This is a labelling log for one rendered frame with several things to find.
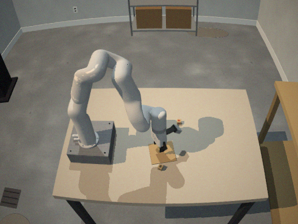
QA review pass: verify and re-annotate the tan flat mat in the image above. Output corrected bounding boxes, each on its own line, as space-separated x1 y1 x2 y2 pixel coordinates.
148 141 176 165

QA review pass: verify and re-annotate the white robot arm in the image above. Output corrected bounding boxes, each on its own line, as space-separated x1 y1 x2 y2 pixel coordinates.
68 50 182 149

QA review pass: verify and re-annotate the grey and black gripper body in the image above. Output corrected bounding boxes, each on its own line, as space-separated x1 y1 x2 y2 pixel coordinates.
151 129 167 147

